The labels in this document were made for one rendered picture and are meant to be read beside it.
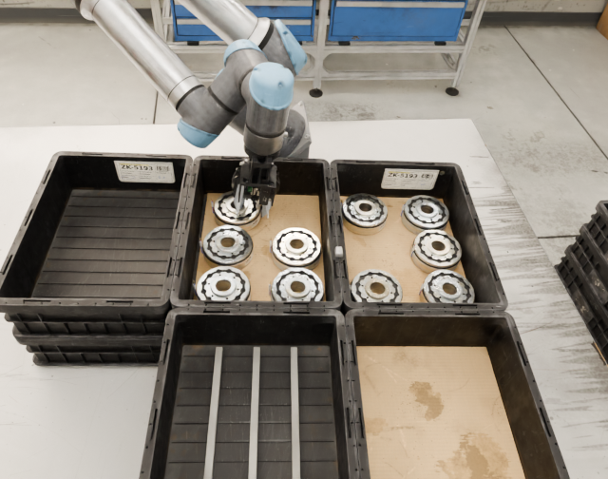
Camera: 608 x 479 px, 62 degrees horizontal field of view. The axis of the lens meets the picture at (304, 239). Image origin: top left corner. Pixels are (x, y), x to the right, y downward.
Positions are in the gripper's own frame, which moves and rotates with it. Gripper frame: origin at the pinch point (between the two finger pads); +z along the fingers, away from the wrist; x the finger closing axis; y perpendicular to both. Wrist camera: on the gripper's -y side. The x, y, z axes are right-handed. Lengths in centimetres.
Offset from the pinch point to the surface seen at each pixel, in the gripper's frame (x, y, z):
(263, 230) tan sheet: 2.9, 4.5, 1.8
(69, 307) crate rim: -30.0, 31.2, -3.7
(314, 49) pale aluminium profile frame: 34, -176, 53
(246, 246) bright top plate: -0.8, 11.6, -0.6
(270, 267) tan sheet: 4.5, 14.8, 1.6
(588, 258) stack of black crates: 113, -22, 29
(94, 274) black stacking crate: -30.4, 16.9, 6.0
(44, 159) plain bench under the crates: -57, -33, 22
